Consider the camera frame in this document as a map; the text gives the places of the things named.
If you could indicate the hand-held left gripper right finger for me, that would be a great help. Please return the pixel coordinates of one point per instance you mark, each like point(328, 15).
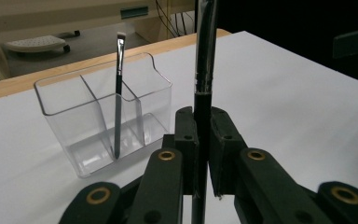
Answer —
point(225, 140)

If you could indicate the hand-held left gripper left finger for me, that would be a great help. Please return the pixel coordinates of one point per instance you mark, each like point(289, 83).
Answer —
point(188, 137)

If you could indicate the black makeup brush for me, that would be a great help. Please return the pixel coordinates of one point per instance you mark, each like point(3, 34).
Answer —
point(202, 118)
point(118, 118)

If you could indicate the clear plastic organizer container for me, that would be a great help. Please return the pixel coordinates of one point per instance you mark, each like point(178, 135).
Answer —
point(74, 124)

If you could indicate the white table cover sheet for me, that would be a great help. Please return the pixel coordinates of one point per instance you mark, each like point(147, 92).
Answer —
point(292, 124)

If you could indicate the wooden table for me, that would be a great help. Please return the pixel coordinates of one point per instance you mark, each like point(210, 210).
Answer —
point(59, 73)

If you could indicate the light wooden desk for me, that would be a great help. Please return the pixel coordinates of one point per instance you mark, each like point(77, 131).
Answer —
point(59, 15)

